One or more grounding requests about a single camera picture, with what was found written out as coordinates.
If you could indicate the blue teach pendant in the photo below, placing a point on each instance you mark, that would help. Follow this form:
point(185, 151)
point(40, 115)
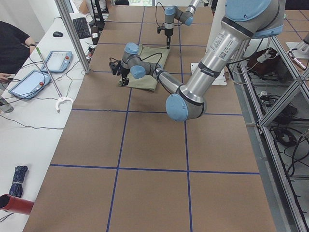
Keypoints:
point(31, 85)
point(58, 61)

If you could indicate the white power strip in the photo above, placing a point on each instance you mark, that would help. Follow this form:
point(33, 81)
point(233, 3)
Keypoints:
point(269, 54)

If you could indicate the far blue teach pendant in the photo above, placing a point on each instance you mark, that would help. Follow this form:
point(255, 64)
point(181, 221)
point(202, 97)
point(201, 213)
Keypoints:
point(58, 61)

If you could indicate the folded dark blue umbrella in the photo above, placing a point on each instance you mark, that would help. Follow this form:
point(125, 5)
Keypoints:
point(16, 188)

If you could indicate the red cylinder tube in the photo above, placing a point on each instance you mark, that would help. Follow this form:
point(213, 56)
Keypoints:
point(15, 204)

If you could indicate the olive green long-sleeve shirt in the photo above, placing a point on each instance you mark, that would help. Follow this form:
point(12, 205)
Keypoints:
point(141, 62)

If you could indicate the black power box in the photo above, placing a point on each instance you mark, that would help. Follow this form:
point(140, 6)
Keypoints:
point(267, 69)

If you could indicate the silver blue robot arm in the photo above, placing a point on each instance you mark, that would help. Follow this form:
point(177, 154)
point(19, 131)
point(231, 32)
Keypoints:
point(243, 20)
point(173, 12)

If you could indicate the black computer mouse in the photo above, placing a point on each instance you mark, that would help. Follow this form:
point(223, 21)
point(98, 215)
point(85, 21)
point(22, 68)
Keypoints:
point(57, 34)

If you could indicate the grey aluminium frame post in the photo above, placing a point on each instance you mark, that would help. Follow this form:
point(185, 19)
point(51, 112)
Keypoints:
point(66, 18)

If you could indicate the black keyboard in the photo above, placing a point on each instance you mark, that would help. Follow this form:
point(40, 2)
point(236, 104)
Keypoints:
point(81, 27)

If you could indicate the person in black shirt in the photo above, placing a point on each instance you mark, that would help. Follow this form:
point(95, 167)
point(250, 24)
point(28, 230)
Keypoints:
point(15, 48)

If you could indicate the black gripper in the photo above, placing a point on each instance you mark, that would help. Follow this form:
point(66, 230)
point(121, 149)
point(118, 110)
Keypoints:
point(168, 31)
point(124, 71)

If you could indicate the long reach grabber stick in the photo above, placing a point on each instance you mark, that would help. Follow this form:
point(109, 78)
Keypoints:
point(61, 97)

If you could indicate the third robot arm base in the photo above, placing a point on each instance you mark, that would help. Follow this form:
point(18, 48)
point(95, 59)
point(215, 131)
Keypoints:
point(301, 49)

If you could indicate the near blue teach pendant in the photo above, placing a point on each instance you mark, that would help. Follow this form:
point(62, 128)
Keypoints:
point(31, 85)

